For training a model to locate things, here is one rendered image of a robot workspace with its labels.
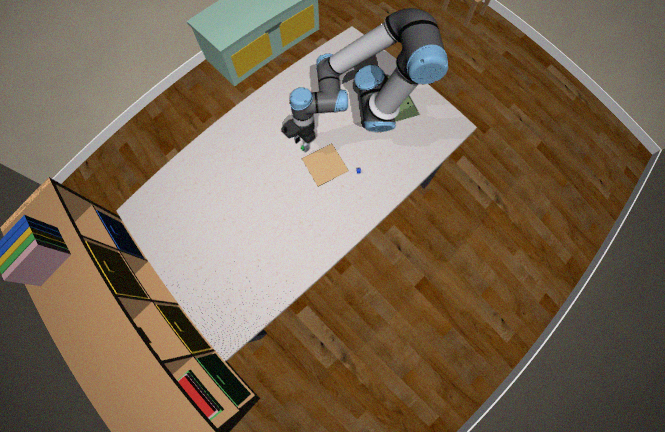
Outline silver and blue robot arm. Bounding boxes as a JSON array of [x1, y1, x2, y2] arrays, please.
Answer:
[[290, 8, 448, 132]]

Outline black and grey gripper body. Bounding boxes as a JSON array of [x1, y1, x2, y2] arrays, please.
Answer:
[[281, 114, 315, 143]]

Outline tan flat mat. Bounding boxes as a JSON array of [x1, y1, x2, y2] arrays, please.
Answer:
[[302, 144, 349, 186]]

